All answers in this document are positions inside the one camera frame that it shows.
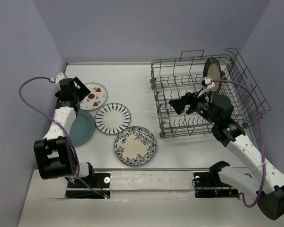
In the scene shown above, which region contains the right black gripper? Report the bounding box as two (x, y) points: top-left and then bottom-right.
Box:
(169, 87), (219, 125)

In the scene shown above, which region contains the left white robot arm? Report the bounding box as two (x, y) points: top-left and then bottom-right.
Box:
(34, 76), (95, 187)

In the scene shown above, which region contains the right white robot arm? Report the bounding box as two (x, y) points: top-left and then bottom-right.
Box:
(169, 92), (284, 220)

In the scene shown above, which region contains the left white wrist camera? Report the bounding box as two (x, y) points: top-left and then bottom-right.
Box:
(49, 72), (67, 87)

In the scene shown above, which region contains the blue floral pattern plate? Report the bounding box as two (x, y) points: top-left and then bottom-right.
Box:
(114, 126), (157, 166)

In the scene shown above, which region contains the white blue striped plate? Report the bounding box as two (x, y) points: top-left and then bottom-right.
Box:
(95, 103), (131, 135)

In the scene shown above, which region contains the purple cable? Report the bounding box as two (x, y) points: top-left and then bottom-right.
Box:
(18, 76), (107, 198)
(212, 79), (268, 208)

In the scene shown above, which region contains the white strawberry pattern plate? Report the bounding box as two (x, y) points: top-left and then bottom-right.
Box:
(80, 82), (107, 111)

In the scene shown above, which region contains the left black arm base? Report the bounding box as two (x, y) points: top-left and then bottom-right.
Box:
(65, 172), (111, 200)

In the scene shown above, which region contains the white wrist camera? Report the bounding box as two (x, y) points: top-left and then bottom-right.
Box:
(49, 72), (67, 87)
(197, 77), (215, 98)

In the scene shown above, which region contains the dark striped rim plate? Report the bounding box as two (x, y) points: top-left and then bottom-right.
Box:
(203, 57), (222, 94)

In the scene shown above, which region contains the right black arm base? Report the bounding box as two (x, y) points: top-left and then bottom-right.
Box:
(192, 172), (240, 199)

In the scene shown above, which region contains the plain teal plate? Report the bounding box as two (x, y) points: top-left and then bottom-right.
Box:
(70, 110), (96, 147)

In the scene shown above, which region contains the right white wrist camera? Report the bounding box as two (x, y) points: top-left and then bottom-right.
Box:
(197, 77), (215, 98)

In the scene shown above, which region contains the grey wire dish rack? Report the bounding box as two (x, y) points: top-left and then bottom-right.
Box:
(150, 48), (271, 138)

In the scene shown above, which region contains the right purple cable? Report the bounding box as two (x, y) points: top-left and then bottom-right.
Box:
(212, 79), (268, 208)

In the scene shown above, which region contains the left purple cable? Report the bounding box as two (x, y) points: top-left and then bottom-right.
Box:
(18, 76), (107, 198)

